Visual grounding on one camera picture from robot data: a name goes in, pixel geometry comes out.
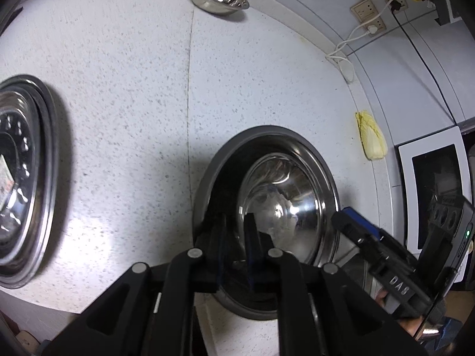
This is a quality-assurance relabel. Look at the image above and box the black power cable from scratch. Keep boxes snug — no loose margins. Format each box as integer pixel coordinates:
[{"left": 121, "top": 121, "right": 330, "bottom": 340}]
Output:
[{"left": 390, "top": 2, "right": 459, "bottom": 125}]

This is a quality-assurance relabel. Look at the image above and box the napa cabbage piece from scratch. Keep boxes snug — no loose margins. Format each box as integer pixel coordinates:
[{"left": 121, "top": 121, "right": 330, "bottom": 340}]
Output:
[{"left": 355, "top": 110, "right": 388, "bottom": 161}]

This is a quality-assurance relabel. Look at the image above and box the white microwave oven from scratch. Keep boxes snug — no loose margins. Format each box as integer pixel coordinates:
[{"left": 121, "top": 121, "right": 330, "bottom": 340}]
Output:
[{"left": 398, "top": 125, "right": 475, "bottom": 292}]

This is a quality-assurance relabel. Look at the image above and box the large steel plate with sticker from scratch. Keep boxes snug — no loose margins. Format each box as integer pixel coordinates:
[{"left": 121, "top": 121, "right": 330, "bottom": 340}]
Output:
[{"left": 0, "top": 74, "right": 59, "bottom": 290}]

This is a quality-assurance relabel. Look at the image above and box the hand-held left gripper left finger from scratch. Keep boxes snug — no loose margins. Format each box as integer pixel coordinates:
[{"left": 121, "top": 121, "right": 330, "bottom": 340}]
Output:
[{"left": 42, "top": 212, "right": 228, "bottom": 356}]

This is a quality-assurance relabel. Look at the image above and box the empty wall socket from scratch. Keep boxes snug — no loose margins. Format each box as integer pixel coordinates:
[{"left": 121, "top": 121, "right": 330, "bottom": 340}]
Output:
[{"left": 350, "top": 0, "right": 379, "bottom": 22}]

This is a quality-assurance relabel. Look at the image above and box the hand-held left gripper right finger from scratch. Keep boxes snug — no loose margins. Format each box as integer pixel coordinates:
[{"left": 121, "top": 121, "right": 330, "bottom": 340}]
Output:
[{"left": 243, "top": 212, "right": 429, "bottom": 356}]

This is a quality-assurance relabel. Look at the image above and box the white power cable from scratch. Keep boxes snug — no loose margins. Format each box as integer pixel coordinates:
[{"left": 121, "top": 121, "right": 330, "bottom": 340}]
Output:
[{"left": 325, "top": 26, "right": 376, "bottom": 83}]

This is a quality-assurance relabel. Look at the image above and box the person's right hand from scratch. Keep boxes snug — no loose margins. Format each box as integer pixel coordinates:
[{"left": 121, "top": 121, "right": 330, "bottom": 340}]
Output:
[{"left": 374, "top": 288, "right": 424, "bottom": 338}]

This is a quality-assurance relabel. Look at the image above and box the large steel bowl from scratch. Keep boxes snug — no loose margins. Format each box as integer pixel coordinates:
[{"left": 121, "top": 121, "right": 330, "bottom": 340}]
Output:
[{"left": 192, "top": 125, "right": 341, "bottom": 320}]

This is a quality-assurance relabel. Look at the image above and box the wall socket with white plug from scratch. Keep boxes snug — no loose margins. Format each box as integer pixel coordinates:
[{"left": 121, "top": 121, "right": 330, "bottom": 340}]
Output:
[{"left": 361, "top": 16, "right": 387, "bottom": 35}]

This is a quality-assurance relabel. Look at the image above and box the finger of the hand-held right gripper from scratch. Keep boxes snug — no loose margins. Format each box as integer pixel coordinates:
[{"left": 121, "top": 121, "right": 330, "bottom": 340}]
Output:
[
  {"left": 341, "top": 207, "right": 384, "bottom": 241},
  {"left": 331, "top": 211, "right": 388, "bottom": 265}
]

